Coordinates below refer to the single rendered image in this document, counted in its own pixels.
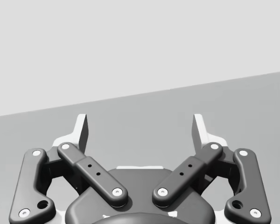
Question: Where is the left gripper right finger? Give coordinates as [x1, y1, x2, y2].
[152, 113, 272, 224]

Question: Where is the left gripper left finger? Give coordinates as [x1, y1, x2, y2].
[8, 113, 129, 224]

